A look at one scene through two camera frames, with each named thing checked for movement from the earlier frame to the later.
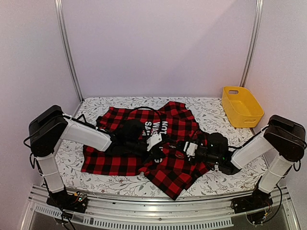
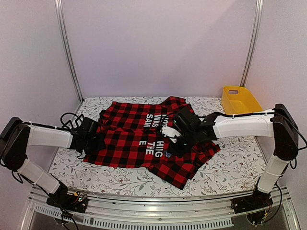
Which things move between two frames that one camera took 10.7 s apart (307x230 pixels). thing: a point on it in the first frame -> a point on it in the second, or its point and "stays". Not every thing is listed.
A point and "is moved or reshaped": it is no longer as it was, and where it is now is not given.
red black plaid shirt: [161, 165] is moved or reshaped
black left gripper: [156, 154] -> [101, 144]
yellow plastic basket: [241, 109] stays
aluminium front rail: [104, 210] stays
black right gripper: [191, 161] -> [180, 152]
